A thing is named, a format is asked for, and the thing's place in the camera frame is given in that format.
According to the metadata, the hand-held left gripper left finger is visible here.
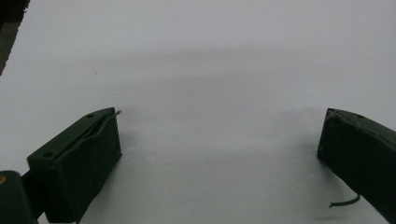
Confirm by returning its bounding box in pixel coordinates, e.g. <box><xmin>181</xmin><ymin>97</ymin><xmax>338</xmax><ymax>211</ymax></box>
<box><xmin>26</xmin><ymin>106</ymin><xmax>123</xmax><ymax>224</ymax></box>

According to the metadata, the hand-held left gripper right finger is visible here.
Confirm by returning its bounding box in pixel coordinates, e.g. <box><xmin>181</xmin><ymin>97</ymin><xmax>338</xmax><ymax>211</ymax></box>
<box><xmin>317</xmin><ymin>107</ymin><xmax>396</xmax><ymax>224</ymax></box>

